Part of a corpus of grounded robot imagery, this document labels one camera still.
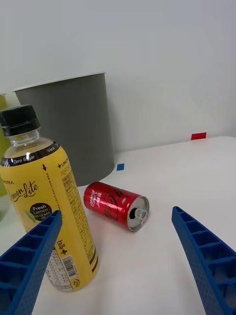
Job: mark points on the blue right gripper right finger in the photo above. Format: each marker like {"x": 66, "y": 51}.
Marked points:
{"x": 214, "y": 268}

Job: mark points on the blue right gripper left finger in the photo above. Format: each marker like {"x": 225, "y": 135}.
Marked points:
{"x": 27, "y": 265}

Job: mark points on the yellow label plastic bottle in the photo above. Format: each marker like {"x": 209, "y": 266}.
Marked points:
{"x": 37, "y": 177}

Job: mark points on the red drink can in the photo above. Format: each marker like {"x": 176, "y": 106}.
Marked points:
{"x": 108, "y": 199}

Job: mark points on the yellow-green plastic waste bin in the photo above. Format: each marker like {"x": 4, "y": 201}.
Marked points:
{"x": 2, "y": 102}

